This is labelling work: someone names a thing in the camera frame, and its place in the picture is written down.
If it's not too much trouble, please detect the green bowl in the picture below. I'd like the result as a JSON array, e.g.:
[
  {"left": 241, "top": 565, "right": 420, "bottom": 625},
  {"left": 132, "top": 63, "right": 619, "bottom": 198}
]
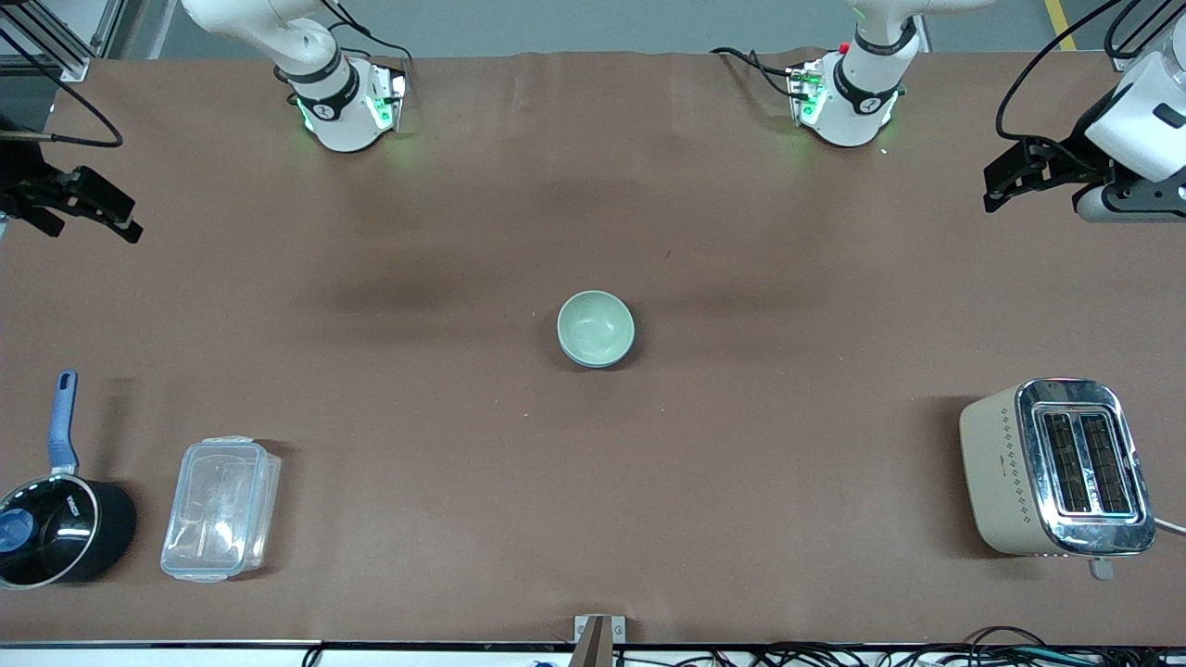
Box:
[{"left": 557, "top": 290, "right": 637, "bottom": 367}]

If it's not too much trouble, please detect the blue bowl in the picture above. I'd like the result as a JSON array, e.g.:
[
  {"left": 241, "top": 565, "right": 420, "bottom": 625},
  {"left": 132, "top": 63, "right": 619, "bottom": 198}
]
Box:
[{"left": 561, "top": 324, "right": 637, "bottom": 370}]

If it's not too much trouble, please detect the beige chrome toaster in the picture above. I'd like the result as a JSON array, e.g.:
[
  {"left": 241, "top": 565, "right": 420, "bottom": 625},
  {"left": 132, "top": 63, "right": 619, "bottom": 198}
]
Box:
[{"left": 959, "top": 378, "right": 1157, "bottom": 582}]

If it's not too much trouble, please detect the glass lid blue knob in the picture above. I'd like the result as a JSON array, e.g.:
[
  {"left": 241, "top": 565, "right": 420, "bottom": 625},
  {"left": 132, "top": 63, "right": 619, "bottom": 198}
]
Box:
[{"left": 0, "top": 477, "right": 98, "bottom": 589}]

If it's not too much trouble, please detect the clear plastic food container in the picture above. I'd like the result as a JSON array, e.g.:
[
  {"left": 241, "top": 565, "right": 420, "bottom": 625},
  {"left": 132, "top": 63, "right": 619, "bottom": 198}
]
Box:
[{"left": 159, "top": 435, "right": 283, "bottom": 585}]

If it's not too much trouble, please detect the brown table cover mat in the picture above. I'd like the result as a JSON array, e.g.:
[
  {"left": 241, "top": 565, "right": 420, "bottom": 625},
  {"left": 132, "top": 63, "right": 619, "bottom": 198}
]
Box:
[{"left": 0, "top": 48, "right": 1186, "bottom": 647}]

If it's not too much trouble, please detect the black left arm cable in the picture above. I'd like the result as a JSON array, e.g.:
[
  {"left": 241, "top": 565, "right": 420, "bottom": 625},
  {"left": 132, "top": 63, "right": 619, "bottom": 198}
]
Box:
[{"left": 996, "top": 0, "right": 1170, "bottom": 149}]

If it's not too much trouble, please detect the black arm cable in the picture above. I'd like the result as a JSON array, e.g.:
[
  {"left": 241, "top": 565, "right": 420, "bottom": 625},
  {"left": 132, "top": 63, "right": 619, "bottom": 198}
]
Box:
[
  {"left": 996, "top": 0, "right": 1170, "bottom": 149},
  {"left": 0, "top": 0, "right": 413, "bottom": 149}
]

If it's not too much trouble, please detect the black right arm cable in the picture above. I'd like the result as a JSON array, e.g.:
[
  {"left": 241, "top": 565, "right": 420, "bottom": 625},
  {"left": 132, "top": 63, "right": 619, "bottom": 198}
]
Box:
[{"left": 0, "top": 0, "right": 413, "bottom": 149}]

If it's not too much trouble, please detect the silver aluminium frame profile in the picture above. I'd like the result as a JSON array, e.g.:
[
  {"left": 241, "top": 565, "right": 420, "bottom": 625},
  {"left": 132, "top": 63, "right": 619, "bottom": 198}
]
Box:
[{"left": 0, "top": 0, "right": 126, "bottom": 82}]

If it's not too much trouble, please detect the black left base cable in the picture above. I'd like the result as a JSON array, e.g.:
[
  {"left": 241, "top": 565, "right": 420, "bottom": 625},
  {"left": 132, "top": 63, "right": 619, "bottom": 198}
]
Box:
[{"left": 712, "top": 46, "right": 802, "bottom": 98}]

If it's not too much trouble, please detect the black saucepan blue handle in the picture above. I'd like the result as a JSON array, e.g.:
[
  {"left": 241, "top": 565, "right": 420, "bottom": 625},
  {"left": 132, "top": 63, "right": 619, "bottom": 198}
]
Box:
[{"left": 0, "top": 369, "right": 138, "bottom": 591}]

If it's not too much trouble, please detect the black floor cable bundle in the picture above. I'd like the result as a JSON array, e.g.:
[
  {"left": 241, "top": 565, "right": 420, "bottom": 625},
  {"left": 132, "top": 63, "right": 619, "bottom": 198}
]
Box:
[{"left": 741, "top": 626, "right": 1186, "bottom": 667}]

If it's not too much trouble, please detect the metal table edge bracket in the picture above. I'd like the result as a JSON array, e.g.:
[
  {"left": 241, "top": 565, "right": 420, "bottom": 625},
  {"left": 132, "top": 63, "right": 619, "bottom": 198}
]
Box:
[{"left": 573, "top": 614, "right": 626, "bottom": 667}]

